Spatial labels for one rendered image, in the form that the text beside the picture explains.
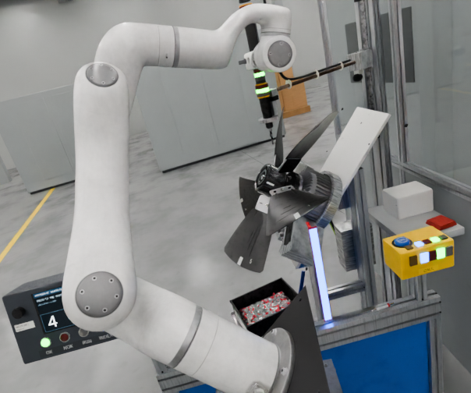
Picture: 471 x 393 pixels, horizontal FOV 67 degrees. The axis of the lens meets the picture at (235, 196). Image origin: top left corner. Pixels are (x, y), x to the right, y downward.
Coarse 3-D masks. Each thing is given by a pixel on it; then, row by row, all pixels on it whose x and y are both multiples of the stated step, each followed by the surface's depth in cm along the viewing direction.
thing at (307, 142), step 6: (330, 114) 119; (336, 114) 128; (324, 120) 120; (330, 120) 128; (318, 126) 121; (324, 126) 129; (312, 132) 121; (318, 132) 128; (306, 138) 124; (312, 138) 129; (318, 138) 134; (300, 144) 126; (306, 144) 131; (312, 144) 134; (294, 150) 128; (300, 150) 132; (306, 150) 136; (288, 156) 129; (294, 156) 133; (300, 156) 136
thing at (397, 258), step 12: (420, 228) 108; (432, 228) 106; (384, 240) 107; (420, 240) 102; (444, 240) 100; (384, 252) 108; (396, 252) 100; (408, 252) 99; (420, 252) 99; (396, 264) 102; (408, 264) 100; (420, 264) 100; (432, 264) 101; (444, 264) 101; (408, 276) 101
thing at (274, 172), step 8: (264, 168) 142; (272, 168) 135; (264, 176) 137; (272, 176) 134; (280, 176) 135; (288, 176) 141; (296, 176) 138; (256, 184) 142; (264, 184) 134; (280, 184) 135; (288, 184) 138; (296, 184) 136; (264, 192) 137
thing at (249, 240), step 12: (252, 216) 141; (264, 216) 139; (240, 228) 143; (252, 228) 140; (264, 228) 138; (228, 240) 147; (240, 240) 142; (252, 240) 139; (264, 240) 136; (228, 252) 145; (240, 252) 140; (252, 252) 137; (264, 252) 135; (240, 264) 139; (252, 264) 135
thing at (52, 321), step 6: (54, 312) 91; (42, 318) 91; (48, 318) 91; (54, 318) 91; (60, 318) 91; (48, 324) 91; (54, 324) 91; (60, 324) 91; (48, 330) 91; (54, 330) 91
